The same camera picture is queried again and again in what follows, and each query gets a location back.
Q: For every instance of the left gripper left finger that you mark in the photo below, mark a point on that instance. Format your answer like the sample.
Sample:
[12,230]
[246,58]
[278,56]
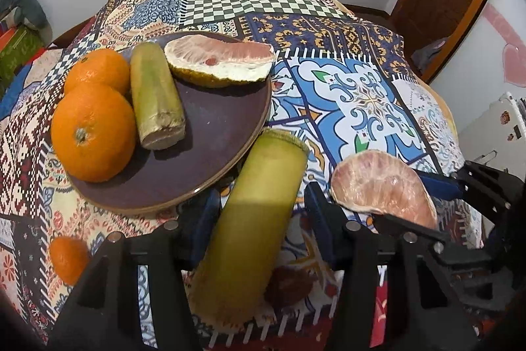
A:
[174,247]

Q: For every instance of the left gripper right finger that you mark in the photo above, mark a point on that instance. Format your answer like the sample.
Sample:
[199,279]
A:
[347,246]

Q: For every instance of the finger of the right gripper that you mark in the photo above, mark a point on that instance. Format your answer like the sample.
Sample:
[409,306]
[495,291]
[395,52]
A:
[441,186]

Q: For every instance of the peeled pomelo segment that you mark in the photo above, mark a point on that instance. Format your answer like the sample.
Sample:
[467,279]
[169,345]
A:
[376,182]

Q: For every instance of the long sugarcane piece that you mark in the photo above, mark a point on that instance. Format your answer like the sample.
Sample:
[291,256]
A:
[228,285]

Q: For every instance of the small orange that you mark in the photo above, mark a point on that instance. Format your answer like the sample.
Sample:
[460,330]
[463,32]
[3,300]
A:
[69,256]

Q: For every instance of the short sugarcane piece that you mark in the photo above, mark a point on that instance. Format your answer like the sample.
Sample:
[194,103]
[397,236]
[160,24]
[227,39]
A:
[159,112]

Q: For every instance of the large orange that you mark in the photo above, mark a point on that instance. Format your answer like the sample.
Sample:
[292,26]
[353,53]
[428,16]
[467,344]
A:
[102,66]
[93,132]

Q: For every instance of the pomelo wedge with rind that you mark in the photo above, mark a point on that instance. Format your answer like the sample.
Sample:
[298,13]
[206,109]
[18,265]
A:
[208,62]

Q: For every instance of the purple ceramic plate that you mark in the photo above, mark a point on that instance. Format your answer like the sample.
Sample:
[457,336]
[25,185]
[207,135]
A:
[220,126]

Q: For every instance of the patchwork patterned bedspread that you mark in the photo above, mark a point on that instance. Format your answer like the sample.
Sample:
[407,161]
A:
[342,86]

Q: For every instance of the green fabric storage box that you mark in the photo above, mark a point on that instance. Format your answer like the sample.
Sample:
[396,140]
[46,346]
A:
[18,47]

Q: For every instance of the grey plush toy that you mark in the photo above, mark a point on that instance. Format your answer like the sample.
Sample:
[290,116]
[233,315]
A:
[28,12]

